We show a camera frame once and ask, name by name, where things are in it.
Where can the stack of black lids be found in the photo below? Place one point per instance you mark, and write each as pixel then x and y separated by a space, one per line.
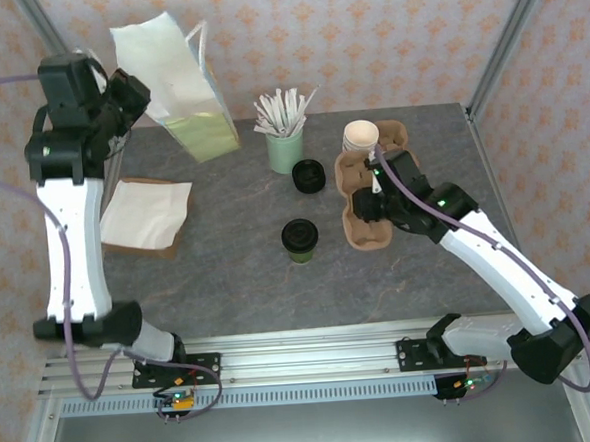
pixel 310 177

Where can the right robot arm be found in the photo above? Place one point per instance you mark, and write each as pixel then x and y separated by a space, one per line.
pixel 488 266

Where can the landscape print paper gift bag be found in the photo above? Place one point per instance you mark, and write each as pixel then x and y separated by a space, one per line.
pixel 176 78

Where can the grey metal sheet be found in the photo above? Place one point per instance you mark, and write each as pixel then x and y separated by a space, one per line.
pixel 308 430

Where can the pale green straw holder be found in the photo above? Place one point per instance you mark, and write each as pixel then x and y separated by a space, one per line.
pixel 283 156

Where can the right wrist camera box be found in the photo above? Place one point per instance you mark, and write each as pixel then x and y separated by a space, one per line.
pixel 377 187

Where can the white paper-wrapped straw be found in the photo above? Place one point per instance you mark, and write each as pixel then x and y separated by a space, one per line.
pixel 273 107
pixel 293 103
pixel 281 101
pixel 310 102
pixel 264 128
pixel 264 111
pixel 300 105

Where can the black plastic cup lid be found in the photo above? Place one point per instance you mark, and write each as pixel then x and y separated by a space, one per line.
pixel 300 236

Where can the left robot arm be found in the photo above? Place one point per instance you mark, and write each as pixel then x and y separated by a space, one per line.
pixel 89 253

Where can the brown pulp cup carrier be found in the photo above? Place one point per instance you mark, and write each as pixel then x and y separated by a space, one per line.
pixel 361 237
pixel 395 132

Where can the small circuit board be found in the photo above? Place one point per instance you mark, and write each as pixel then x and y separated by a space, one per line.
pixel 472 383
pixel 178 401

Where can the aluminium upright post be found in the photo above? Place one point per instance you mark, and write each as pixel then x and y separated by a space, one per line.
pixel 37 16
pixel 508 42

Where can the stack of paper cups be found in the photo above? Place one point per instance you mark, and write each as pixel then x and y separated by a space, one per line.
pixel 361 133

